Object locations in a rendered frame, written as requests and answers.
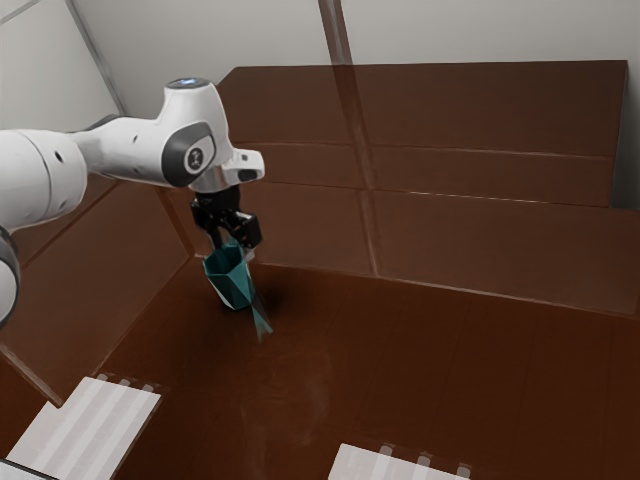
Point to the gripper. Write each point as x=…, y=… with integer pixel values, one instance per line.
x=235, y=220

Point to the teal faceted mug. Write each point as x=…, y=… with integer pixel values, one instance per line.
x=231, y=280

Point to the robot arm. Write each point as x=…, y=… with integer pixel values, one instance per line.
x=125, y=145

